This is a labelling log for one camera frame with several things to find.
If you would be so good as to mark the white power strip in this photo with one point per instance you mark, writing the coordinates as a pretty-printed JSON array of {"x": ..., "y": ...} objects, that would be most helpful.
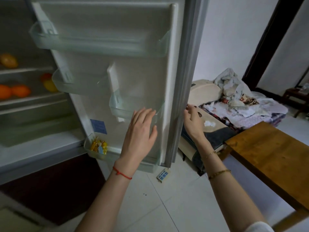
[{"x": 163, "y": 175}]

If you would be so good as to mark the dark grey sofa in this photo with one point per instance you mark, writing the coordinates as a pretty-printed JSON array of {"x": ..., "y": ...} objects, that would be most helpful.
[{"x": 217, "y": 138}]

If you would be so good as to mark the narrow white glass shelf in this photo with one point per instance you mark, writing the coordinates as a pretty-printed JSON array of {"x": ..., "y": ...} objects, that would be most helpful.
[{"x": 29, "y": 99}]

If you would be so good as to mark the white crumpled tissue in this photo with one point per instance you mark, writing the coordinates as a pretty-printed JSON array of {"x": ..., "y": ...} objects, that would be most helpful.
[{"x": 208, "y": 123}]

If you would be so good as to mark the dark wooden chair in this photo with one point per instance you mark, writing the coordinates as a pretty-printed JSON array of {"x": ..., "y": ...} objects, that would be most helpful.
[{"x": 293, "y": 92}]

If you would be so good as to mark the person's left forearm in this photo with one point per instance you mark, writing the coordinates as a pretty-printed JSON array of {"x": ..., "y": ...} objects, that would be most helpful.
[{"x": 106, "y": 202}]

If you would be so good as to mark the orange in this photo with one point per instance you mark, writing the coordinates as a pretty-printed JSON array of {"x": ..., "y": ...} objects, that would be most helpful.
[
  {"x": 4, "y": 91},
  {"x": 45, "y": 76},
  {"x": 21, "y": 91}
]

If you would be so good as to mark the wooden table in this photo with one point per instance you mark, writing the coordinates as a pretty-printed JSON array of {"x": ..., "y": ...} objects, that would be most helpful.
[{"x": 270, "y": 152}]

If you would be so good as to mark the grey white clothes pile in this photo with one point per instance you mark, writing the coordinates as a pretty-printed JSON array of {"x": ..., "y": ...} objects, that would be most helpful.
[{"x": 229, "y": 82}]

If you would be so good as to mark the yellow bell pepper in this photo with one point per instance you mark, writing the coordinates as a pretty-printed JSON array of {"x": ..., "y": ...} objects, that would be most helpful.
[{"x": 8, "y": 60}]

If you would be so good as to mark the dark wooden door frame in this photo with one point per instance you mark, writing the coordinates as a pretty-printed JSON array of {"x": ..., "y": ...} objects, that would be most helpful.
[{"x": 270, "y": 33}]

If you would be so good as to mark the pile of golden small packets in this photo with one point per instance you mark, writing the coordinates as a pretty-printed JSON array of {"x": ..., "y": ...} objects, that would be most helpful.
[{"x": 99, "y": 145}]

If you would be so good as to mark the person's right forearm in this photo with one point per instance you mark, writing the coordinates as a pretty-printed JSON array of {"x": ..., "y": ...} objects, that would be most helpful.
[{"x": 231, "y": 195}]

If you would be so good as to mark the person's left hand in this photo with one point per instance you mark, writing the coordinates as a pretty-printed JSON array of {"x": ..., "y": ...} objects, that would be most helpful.
[{"x": 140, "y": 137}]

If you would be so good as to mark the clear bottom door bin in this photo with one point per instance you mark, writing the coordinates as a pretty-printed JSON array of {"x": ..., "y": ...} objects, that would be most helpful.
[{"x": 144, "y": 166}]

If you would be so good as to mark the person's right hand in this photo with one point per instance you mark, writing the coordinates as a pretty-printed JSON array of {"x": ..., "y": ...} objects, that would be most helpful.
[{"x": 195, "y": 125}]

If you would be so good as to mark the long clear door bin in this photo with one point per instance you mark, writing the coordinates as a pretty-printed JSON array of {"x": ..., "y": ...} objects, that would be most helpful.
[{"x": 96, "y": 45}]

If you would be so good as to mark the blue inner door sticker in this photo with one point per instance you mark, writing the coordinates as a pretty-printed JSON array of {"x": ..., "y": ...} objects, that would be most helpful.
[{"x": 98, "y": 125}]

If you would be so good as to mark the wide white glass shelf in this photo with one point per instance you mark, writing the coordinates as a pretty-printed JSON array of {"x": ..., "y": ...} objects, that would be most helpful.
[{"x": 24, "y": 70}]

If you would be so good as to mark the beige round table top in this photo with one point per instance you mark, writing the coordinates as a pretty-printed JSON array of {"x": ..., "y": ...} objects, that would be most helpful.
[{"x": 214, "y": 118}]

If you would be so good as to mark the yellow apple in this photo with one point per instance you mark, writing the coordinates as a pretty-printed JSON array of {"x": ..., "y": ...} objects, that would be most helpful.
[{"x": 50, "y": 85}]

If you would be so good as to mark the floral bed sheet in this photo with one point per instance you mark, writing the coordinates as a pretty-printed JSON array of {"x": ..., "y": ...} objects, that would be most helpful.
[{"x": 260, "y": 111}]

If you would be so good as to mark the cream foam board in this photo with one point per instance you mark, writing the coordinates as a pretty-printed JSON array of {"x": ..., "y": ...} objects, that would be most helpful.
[{"x": 205, "y": 91}]

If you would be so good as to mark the dark red refrigerator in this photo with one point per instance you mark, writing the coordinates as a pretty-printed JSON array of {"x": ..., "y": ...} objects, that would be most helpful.
[{"x": 135, "y": 77}]

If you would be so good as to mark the white crisper cover shelf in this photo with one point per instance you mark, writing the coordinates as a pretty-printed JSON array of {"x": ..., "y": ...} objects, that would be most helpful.
[{"x": 29, "y": 107}]

